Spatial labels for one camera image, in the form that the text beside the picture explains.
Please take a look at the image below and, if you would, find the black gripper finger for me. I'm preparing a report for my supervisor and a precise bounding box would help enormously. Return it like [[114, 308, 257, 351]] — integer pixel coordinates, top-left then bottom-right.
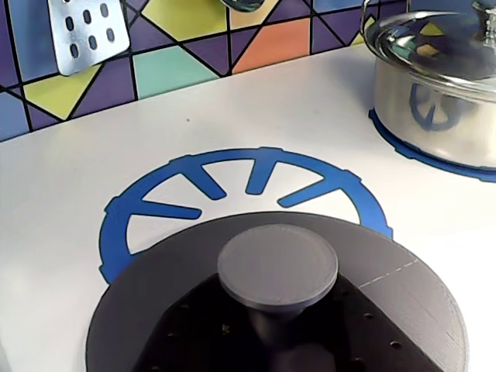
[[131, 272, 274, 372], [298, 277, 446, 372]]

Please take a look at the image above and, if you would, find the gray pot lid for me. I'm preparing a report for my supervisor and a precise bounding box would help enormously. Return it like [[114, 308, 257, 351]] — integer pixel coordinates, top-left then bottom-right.
[[85, 210, 471, 372]]

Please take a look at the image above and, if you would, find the glass steel pot lid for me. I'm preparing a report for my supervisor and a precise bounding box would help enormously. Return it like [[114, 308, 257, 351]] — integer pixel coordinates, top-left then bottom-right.
[[365, 0, 496, 105]]

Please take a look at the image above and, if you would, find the blue printed burner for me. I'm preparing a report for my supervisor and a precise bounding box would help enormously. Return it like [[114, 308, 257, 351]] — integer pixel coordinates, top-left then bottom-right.
[[98, 146, 394, 286]]

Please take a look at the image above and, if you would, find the blue toy kitchen unit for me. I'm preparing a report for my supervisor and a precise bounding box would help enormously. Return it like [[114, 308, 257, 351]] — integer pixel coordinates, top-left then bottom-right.
[[0, 38, 496, 372]]

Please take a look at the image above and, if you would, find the stainless steel pot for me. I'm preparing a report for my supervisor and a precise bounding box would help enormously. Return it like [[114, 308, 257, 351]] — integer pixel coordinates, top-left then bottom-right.
[[360, 0, 496, 171]]

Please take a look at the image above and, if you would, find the steel slotted spatula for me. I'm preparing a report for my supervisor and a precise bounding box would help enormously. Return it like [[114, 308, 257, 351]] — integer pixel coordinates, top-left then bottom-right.
[[47, 0, 131, 77]]

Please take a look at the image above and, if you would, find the steel ladle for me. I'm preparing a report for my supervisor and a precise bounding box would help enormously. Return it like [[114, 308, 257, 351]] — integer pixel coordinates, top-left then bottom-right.
[[215, 0, 267, 13]]

